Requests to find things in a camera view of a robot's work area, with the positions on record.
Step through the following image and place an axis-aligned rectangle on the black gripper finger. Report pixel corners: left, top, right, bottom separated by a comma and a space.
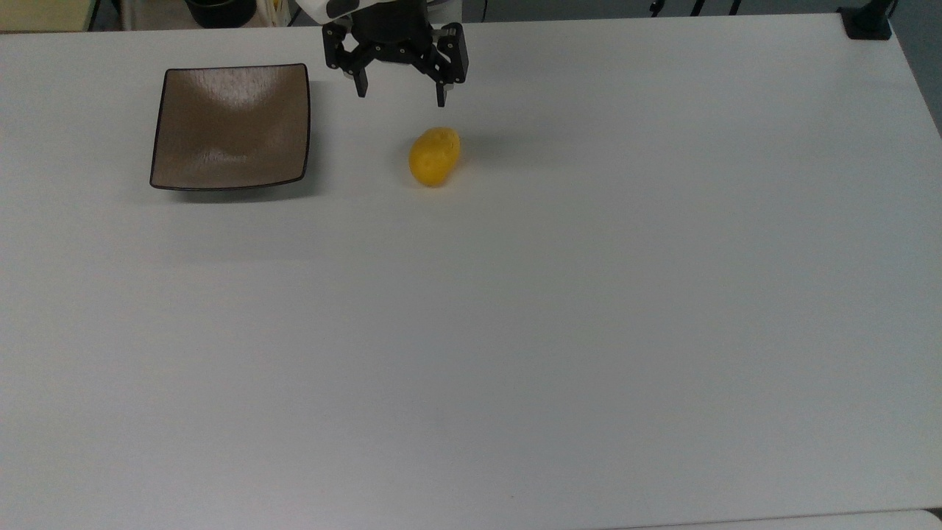
411, 22, 470, 108
321, 22, 378, 99

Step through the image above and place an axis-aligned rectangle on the yellow lemon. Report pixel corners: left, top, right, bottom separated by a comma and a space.
408, 127, 461, 188

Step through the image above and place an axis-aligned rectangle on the brown square ceramic plate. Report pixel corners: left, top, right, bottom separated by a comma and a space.
149, 63, 311, 192

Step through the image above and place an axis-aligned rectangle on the black round bucket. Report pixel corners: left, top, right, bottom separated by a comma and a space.
184, 0, 258, 29

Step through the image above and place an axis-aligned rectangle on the beige wooden board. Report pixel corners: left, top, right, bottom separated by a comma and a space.
0, 0, 101, 33

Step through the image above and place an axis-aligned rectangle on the black table clamp mount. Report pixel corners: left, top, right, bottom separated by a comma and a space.
837, 0, 896, 40

